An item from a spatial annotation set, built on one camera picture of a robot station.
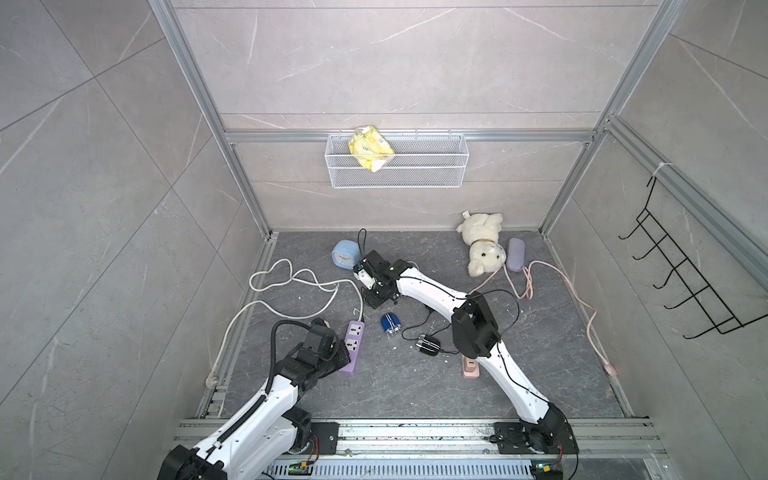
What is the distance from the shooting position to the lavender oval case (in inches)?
42.5

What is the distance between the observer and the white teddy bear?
3.47 ft

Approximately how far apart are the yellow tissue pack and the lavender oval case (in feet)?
1.93

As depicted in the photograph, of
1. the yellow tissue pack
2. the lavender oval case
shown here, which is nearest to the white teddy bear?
the lavender oval case

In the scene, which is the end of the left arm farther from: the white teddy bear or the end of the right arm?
the white teddy bear

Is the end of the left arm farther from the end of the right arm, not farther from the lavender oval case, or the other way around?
the lavender oval case

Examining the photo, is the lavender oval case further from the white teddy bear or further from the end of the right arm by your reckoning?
the end of the right arm

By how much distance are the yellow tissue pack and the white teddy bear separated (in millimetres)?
437

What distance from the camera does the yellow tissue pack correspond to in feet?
2.86

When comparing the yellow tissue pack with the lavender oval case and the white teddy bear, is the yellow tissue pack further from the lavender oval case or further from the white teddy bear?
the lavender oval case
